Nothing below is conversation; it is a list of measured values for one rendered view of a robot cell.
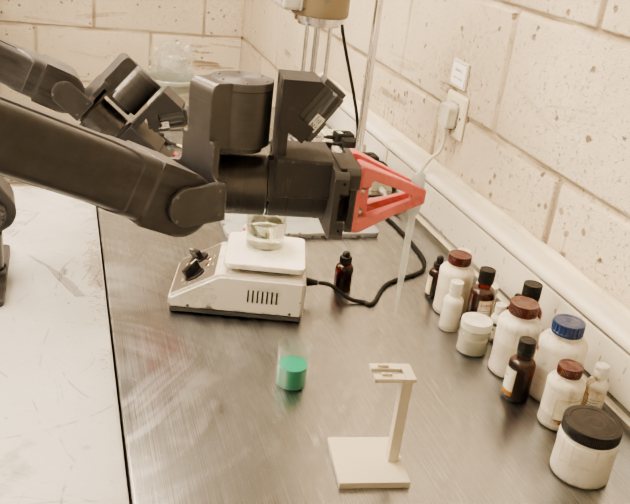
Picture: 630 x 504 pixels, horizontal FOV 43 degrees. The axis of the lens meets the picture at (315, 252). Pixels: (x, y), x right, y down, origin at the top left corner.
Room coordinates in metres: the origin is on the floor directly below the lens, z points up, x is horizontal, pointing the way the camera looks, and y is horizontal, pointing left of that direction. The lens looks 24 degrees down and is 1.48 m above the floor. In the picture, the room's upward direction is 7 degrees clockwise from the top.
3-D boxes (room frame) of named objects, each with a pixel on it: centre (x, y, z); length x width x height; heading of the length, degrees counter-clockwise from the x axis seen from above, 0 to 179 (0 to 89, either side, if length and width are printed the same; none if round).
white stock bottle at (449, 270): (1.15, -0.23, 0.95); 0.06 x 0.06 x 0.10
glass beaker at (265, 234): (1.11, 0.08, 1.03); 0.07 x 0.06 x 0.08; 92
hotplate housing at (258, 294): (1.10, 0.10, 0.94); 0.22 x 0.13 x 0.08; 94
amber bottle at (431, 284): (1.19, -0.20, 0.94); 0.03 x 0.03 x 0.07
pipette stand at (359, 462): (0.73, -0.09, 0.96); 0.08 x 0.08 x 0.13; 11
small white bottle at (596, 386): (0.90, -0.39, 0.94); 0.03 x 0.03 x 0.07
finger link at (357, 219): (0.73, -0.05, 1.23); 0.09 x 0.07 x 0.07; 101
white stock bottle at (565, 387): (0.87, -0.33, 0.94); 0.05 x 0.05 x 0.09
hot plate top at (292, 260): (1.10, 0.07, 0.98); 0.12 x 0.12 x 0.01; 4
